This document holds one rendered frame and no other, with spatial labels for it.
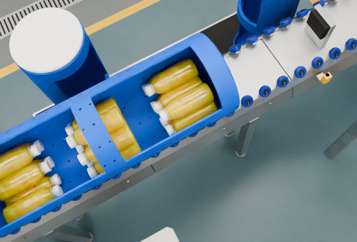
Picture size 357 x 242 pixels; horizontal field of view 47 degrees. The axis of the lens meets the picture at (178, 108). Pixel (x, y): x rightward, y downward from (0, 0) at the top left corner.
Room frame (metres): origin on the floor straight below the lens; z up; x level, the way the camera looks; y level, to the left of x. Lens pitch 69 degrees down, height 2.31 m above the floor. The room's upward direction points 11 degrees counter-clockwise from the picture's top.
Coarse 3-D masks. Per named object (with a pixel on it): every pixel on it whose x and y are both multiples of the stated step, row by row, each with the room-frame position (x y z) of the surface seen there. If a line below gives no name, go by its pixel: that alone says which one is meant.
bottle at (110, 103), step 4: (108, 100) 0.54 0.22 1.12; (112, 100) 0.53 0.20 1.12; (100, 104) 0.53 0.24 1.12; (104, 104) 0.53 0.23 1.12; (108, 104) 0.52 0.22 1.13; (112, 104) 0.52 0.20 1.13; (116, 104) 0.52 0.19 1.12; (96, 108) 0.52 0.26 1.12; (100, 108) 0.51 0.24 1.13; (104, 108) 0.51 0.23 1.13; (108, 108) 0.51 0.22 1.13; (100, 112) 0.50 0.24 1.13; (120, 112) 0.50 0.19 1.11; (72, 124) 0.48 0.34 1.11; (76, 124) 0.48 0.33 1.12; (72, 128) 0.47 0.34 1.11
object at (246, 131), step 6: (252, 120) 0.54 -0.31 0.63; (246, 126) 0.54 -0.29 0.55; (252, 126) 0.54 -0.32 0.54; (240, 132) 0.57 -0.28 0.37; (246, 132) 0.53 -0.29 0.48; (252, 132) 0.54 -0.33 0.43; (240, 138) 0.56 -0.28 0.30; (246, 138) 0.53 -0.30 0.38; (240, 144) 0.55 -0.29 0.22; (246, 144) 0.54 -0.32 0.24; (240, 150) 0.54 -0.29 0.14; (246, 150) 0.54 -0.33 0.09; (240, 156) 0.54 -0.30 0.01
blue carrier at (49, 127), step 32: (160, 64) 0.66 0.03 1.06; (224, 64) 0.54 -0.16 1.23; (96, 96) 0.58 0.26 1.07; (128, 96) 0.59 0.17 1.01; (224, 96) 0.46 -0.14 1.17; (32, 128) 0.51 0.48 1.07; (64, 128) 0.51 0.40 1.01; (96, 128) 0.41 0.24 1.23; (160, 128) 0.46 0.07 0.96; (192, 128) 0.39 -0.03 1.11; (64, 160) 0.42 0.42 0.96; (128, 160) 0.33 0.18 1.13; (64, 192) 0.30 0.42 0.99; (0, 224) 0.23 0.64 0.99
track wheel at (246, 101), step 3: (243, 96) 0.52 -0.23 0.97; (246, 96) 0.52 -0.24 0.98; (249, 96) 0.52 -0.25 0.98; (243, 99) 0.51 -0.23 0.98; (246, 99) 0.51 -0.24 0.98; (249, 99) 0.51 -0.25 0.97; (252, 99) 0.51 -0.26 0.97; (243, 102) 0.50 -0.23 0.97; (246, 102) 0.50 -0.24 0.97; (249, 102) 0.50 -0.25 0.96; (252, 102) 0.50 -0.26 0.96; (243, 105) 0.49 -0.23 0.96; (246, 105) 0.49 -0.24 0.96; (249, 105) 0.49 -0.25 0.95
